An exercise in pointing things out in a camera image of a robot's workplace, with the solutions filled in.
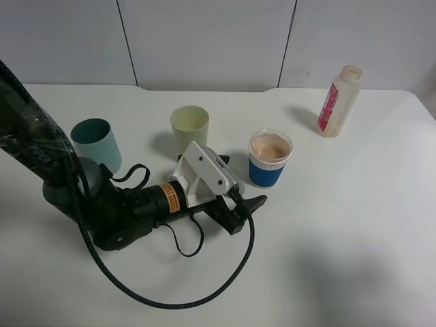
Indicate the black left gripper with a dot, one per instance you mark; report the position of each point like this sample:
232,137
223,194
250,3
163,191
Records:
233,220

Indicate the clear cup with blue sleeve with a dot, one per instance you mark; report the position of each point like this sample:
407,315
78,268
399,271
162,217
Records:
269,151

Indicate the pink labelled drink bottle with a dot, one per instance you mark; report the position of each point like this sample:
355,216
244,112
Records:
339,101

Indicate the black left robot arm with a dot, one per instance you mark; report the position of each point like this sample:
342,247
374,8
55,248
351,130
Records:
88,193

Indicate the pale yellow plastic cup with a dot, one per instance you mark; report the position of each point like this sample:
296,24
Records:
189,123

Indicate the teal plastic cup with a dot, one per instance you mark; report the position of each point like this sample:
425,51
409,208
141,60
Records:
94,139

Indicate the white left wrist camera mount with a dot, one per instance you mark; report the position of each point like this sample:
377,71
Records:
200,186

